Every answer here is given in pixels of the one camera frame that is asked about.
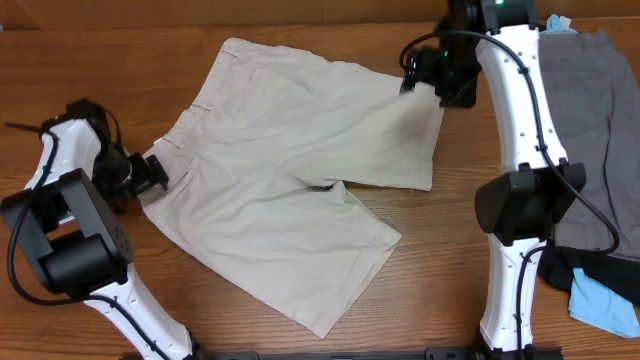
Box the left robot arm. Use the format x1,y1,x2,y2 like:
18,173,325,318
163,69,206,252
1,99,208,359

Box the black garment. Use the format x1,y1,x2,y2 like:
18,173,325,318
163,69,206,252
537,248,640,306

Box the grey shorts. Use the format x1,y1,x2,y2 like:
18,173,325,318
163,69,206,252
539,32,639,261

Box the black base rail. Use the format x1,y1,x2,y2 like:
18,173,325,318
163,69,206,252
186,347,564,360

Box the beige shorts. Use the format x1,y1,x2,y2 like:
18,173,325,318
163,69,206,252
141,38,443,337

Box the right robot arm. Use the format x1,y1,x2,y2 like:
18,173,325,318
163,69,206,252
400,0,586,359

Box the light blue garment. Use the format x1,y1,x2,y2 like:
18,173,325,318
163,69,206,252
542,15,639,338

